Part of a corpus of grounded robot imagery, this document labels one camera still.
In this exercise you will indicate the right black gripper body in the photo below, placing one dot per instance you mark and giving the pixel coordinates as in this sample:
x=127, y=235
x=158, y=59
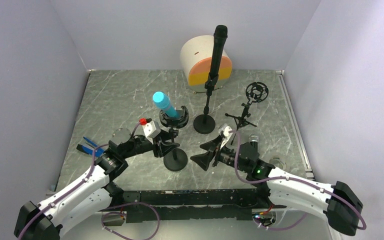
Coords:
x=218, y=149

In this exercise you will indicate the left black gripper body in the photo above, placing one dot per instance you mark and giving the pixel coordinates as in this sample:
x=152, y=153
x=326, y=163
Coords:
x=156, y=147

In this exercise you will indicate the silver mesh black microphone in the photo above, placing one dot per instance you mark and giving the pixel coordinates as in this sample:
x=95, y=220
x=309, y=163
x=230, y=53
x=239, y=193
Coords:
x=254, y=139

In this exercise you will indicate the cyan blue microphone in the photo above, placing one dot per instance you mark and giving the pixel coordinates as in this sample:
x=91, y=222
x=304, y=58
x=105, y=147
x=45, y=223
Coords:
x=162, y=102

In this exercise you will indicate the black tripod shock-mount stand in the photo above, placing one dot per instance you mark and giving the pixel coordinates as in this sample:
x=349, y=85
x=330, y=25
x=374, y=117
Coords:
x=255, y=92

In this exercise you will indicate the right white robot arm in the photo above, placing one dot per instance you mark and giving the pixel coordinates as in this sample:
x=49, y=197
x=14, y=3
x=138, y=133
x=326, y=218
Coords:
x=337, y=204

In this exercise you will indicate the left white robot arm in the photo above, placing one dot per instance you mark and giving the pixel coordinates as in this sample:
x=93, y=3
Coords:
x=93, y=191

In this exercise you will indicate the black round-base clip stand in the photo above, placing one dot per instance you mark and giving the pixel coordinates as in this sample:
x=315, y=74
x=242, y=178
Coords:
x=204, y=123

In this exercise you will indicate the tall black microphone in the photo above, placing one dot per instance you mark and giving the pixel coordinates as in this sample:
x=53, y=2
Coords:
x=219, y=39

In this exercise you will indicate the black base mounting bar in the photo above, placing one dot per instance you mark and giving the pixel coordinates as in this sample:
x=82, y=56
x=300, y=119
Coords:
x=203, y=204

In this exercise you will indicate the blue black hand tool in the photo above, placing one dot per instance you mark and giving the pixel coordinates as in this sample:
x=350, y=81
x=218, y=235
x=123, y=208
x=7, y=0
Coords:
x=89, y=146

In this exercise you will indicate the white orange yellow cylinder container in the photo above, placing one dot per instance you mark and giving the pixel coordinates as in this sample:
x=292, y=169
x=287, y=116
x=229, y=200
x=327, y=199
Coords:
x=195, y=58

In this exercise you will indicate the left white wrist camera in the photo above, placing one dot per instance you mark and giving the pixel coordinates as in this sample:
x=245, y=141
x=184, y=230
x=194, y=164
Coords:
x=150, y=128

